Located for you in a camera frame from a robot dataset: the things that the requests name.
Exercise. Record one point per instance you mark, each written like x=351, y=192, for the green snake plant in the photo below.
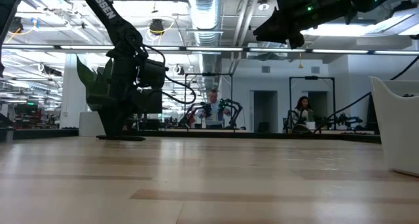
x=86, y=80

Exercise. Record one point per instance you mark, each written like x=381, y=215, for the silver ceiling duct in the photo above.
x=204, y=14

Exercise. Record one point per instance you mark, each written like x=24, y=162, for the fluorescent ceiling light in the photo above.
x=337, y=30

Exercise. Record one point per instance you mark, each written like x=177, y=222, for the yellow hanging pendant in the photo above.
x=300, y=65

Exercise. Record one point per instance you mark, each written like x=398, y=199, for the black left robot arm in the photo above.
x=108, y=14

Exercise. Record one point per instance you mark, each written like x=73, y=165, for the grey wall vent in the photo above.
x=265, y=69
x=315, y=70

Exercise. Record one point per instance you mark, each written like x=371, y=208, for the black ceiling device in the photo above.
x=16, y=26
x=157, y=27

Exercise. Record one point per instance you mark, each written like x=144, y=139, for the black background robot arm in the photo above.
x=234, y=104
x=347, y=120
x=201, y=106
x=289, y=119

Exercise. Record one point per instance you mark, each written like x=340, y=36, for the black aluminium table frame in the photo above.
x=229, y=135

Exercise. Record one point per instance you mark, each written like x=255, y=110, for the white column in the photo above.
x=70, y=96

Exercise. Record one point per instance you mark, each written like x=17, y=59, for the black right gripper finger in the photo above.
x=298, y=39
x=275, y=24

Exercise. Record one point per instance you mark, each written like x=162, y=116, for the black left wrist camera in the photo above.
x=154, y=73

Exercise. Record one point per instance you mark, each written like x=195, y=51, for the white plant pot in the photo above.
x=88, y=124

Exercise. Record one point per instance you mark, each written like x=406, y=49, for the grey plastic tray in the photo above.
x=399, y=135

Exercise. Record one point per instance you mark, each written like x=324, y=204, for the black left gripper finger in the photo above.
x=126, y=122
x=108, y=124

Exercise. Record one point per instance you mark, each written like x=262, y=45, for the person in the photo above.
x=303, y=106
x=214, y=114

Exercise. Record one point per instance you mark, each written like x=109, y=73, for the black gantry frame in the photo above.
x=209, y=74
x=311, y=77

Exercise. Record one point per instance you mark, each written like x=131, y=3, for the overhead light bar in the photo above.
x=212, y=49

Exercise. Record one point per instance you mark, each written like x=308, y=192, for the round ceiling sensor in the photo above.
x=263, y=6

